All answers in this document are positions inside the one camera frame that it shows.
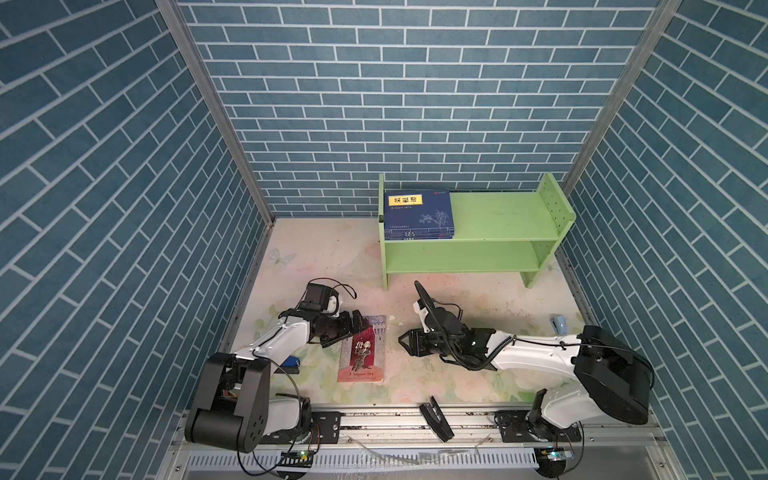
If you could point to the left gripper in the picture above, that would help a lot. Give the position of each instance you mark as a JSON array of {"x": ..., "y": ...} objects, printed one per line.
[{"x": 346, "y": 328}]

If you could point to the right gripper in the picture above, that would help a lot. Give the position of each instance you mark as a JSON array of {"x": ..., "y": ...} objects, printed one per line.
[{"x": 414, "y": 338}]

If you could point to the red illustrated book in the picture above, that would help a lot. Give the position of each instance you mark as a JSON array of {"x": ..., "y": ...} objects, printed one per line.
[{"x": 363, "y": 355}]

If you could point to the blue book yellow label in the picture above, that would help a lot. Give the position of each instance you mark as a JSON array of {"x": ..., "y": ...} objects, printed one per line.
[{"x": 418, "y": 215}]

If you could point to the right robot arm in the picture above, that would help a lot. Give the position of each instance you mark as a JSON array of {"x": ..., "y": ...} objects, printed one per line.
[{"x": 605, "y": 376}]

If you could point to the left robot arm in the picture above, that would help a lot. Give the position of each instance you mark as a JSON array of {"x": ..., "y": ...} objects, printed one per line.
[{"x": 233, "y": 408}]

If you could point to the blue black stapler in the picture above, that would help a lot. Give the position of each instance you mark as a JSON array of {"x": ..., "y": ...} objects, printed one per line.
[{"x": 291, "y": 365}]

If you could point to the small blue white mouse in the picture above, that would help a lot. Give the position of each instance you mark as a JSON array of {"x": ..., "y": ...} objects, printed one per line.
[{"x": 559, "y": 324}]

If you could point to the green two-tier shelf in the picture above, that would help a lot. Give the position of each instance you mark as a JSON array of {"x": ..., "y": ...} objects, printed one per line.
[{"x": 494, "y": 232}]

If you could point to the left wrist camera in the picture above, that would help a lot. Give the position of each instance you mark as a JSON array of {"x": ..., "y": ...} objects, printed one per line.
[{"x": 329, "y": 302}]

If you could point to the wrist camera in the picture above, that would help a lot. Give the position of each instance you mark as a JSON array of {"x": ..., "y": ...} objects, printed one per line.
[
  {"x": 421, "y": 310},
  {"x": 329, "y": 302}
]

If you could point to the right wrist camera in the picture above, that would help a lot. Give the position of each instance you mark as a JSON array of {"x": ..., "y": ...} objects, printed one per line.
[{"x": 421, "y": 310}]

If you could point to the black clip on rail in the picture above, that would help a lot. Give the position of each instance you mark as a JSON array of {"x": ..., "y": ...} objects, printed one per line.
[{"x": 435, "y": 420}]

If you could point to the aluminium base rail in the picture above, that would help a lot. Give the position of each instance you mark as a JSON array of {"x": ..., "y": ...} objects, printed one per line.
[{"x": 398, "y": 441}]

